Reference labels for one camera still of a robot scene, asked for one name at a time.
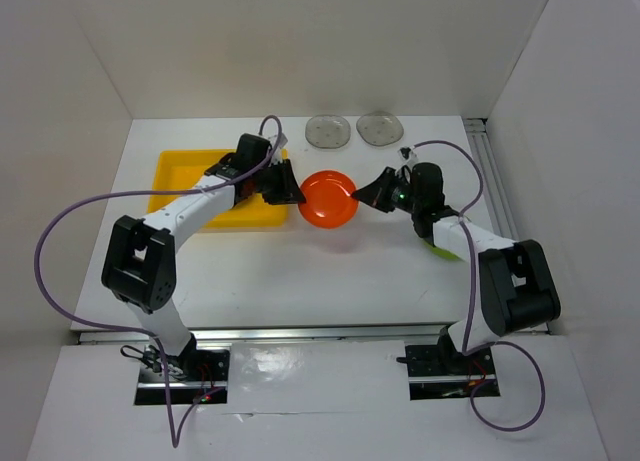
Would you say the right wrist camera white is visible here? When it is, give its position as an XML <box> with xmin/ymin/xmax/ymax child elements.
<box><xmin>398</xmin><ymin>147</ymin><xmax>418</xmax><ymax>170</ymax></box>

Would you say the green plate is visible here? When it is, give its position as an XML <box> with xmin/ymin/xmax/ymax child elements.
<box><xmin>426</xmin><ymin>242</ymin><xmax>459</xmax><ymax>261</ymax></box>

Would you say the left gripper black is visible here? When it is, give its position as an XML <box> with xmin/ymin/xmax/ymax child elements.
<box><xmin>250</xmin><ymin>158</ymin><xmax>305</xmax><ymax>206</ymax></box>

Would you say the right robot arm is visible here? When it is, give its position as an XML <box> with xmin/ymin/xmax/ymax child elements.
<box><xmin>352</xmin><ymin>163</ymin><xmax>561</xmax><ymax>373</ymax></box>

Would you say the yellow plastic bin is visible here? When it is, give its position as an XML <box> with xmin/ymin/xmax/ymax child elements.
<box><xmin>152</xmin><ymin>149</ymin><xmax>289</xmax><ymax>231</ymax></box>

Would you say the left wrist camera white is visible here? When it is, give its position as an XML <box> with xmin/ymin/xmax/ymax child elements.
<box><xmin>267</xmin><ymin>134</ymin><xmax>288</xmax><ymax>156</ymax></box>

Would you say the clear glass plate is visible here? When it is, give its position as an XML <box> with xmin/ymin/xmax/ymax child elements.
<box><xmin>356</xmin><ymin>111</ymin><xmax>404</xmax><ymax>147</ymax></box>
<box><xmin>305</xmin><ymin>115</ymin><xmax>351</xmax><ymax>150</ymax></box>

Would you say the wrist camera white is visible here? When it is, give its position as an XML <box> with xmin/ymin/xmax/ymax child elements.
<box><xmin>267</xmin><ymin>134</ymin><xmax>288</xmax><ymax>156</ymax></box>
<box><xmin>398</xmin><ymin>147</ymin><xmax>418</xmax><ymax>170</ymax></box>

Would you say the aluminium rail right side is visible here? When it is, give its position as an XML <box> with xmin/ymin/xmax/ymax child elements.
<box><xmin>462</xmin><ymin>116</ymin><xmax>550</xmax><ymax>335</ymax></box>

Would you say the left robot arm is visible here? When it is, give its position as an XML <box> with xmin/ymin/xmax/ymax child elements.
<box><xmin>101</xmin><ymin>134</ymin><xmax>305</xmax><ymax>380</ymax></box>

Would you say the clear glass plate left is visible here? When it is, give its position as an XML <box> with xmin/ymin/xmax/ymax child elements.
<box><xmin>305</xmin><ymin>115</ymin><xmax>351</xmax><ymax>150</ymax></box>

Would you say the orange plate back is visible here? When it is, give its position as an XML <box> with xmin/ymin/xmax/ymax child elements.
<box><xmin>298</xmin><ymin>170</ymin><xmax>359</xmax><ymax>229</ymax></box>

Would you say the aluminium rail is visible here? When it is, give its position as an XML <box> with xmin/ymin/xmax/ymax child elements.
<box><xmin>77</xmin><ymin>320</ymin><xmax>454</xmax><ymax>346</ymax></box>
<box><xmin>462</xmin><ymin>116</ymin><xmax>550</xmax><ymax>335</ymax></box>

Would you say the clear glass plate right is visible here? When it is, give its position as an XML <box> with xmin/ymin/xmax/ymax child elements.
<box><xmin>356</xmin><ymin>111</ymin><xmax>404</xmax><ymax>147</ymax></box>

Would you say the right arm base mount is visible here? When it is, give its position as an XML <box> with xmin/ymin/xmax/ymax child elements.
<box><xmin>396</xmin><ymin>344</ymin><xmax>500</xmax><ymax>401</ymax></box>

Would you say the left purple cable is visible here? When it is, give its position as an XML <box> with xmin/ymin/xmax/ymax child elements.
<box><xmin>33</xmin><ymin>114</ymin><xmax>289</xmax><ymax>448</ymax></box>

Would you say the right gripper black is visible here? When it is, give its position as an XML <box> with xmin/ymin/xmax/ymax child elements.
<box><xmin>352</xmin><ymin>166</ymin><xmax>422</xmax><ymax>215</ymax></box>

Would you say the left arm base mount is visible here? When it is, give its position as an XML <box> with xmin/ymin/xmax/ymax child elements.
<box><xmin>120</xmin><ymin>345</ymin><xmax>230</xmax><ymax>406</ymax></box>

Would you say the aluminium rail front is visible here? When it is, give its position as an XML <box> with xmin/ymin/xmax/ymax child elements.
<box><xmin>77</xmin><ymin>320</ymin><xmax>454</xmax><ymax>346</ymax></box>

